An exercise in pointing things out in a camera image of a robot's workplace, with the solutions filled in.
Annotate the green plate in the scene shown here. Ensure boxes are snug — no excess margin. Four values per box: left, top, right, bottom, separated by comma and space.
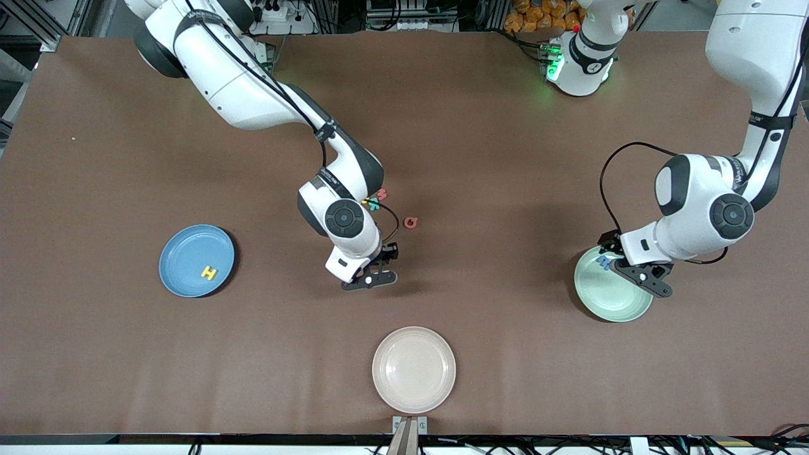
573, 246, 655, 324

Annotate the beige plate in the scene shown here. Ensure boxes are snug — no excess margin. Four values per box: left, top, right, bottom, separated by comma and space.
372, 326, 457, 415

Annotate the blue plate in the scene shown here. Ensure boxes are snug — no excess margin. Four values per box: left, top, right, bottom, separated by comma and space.
158, 224, 236, 299

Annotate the brown table cover mat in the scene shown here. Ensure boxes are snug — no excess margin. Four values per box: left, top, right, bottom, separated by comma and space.
0, 30, 809, 437

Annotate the white power strip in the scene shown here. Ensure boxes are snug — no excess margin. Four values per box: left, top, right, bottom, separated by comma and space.
252, 0, 317, 35

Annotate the pile of orange objects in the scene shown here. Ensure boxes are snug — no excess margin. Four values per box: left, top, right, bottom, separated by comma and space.
504, 0, 585, 33

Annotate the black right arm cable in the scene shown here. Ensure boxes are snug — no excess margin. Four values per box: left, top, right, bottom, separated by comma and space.
183, 0, 401, 246

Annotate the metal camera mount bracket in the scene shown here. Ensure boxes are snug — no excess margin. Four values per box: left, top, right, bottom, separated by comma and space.
387, 415, 429, 455

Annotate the electronics box with cables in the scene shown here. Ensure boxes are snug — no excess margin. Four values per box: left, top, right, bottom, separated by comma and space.
365, 0, 461, 32

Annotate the aluminium frame post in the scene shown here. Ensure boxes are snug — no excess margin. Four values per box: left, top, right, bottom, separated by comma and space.
0, 0, 95, 53

